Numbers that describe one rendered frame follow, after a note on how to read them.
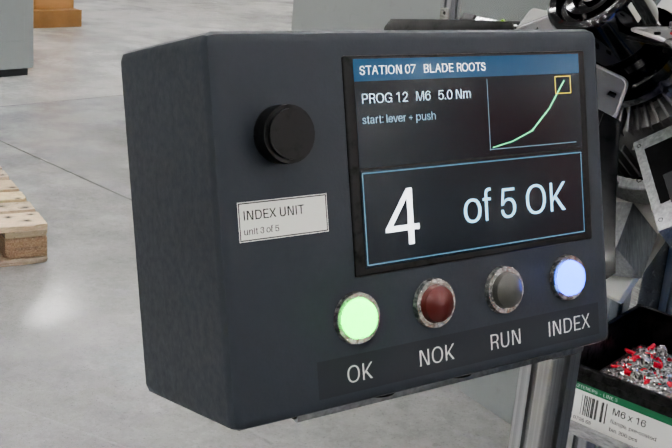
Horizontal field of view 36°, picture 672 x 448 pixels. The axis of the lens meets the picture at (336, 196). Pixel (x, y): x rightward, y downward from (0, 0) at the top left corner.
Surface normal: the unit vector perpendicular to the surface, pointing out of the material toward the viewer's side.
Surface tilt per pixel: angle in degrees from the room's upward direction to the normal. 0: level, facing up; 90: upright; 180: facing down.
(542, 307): 75
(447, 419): 0
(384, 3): 90
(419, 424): 0
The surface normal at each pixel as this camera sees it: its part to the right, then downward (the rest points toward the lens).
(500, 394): -0.83, 0.09
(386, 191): 0.55, 0.03
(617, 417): -0.65, 0.17
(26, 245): 0.49, 0.25
